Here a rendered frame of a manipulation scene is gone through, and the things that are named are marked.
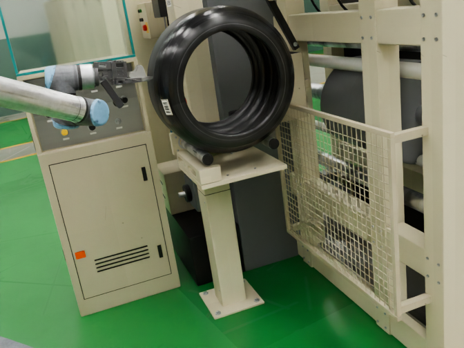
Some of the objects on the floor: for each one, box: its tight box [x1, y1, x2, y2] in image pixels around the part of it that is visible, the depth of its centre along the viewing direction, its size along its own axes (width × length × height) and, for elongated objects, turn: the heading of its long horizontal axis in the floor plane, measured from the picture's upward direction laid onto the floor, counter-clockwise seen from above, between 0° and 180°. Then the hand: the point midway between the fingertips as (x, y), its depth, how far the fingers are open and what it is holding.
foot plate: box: [200, 278, 264, 320], centre depth 265 cm, size 27×27×2 cm
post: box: [166, 0, 247, 307], centre depth 226 cm, size 13×13×250 cm
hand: (149, 79), depth 190 cm, fingers closed
